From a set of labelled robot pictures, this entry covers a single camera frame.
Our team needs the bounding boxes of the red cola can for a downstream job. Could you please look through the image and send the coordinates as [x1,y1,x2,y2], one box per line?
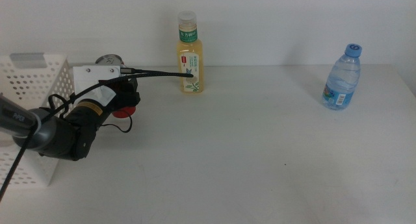
[95,54,137,119]

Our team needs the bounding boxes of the thin black left arm wire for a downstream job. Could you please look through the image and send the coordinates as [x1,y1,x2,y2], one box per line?
[47,93,134,134]

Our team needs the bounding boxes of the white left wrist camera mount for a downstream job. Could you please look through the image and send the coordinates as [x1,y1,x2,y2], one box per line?
[71,64,122,106]

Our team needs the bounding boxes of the white perforated plastic basket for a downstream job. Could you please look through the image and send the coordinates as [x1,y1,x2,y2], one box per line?
[0,53,81,188]

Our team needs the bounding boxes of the yellow tea bottle green label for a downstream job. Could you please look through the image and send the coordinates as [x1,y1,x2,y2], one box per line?
[176,10,205,94]

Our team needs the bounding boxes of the clear water bottle blue cap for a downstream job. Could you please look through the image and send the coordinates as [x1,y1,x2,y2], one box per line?
[321,43,363,111]

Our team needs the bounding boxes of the thick black braided cable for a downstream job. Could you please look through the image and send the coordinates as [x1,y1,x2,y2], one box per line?
[0,67,195,202]

